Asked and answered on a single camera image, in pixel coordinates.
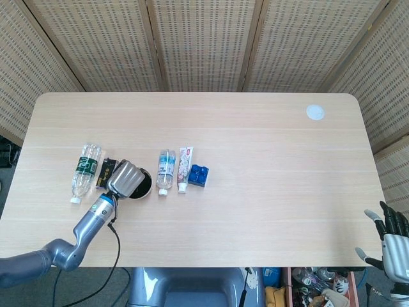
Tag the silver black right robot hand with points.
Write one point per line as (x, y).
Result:
(396, 252)

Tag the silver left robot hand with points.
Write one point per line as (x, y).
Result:
(126, 179)

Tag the dark brown liquid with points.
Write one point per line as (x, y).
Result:
(145, 186)

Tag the beige bowl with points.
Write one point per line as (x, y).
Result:
(140, 197)

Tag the clear bottle blue label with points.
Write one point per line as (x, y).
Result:
(166, 169)

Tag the clear bottle green label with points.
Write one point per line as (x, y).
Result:
(85, 166)

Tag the floral toothpaste tube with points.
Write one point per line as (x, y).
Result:
(184, 166)

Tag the blue building block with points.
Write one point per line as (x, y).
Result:
(198, 176)

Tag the wooden crate of clutter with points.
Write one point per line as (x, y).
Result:
(319, 288)

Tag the blue packet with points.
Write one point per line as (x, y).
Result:
(271, 275)

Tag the grey robot torso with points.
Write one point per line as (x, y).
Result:
(191, 288)

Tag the yellow cloth bag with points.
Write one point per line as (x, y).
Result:
(274, 297)

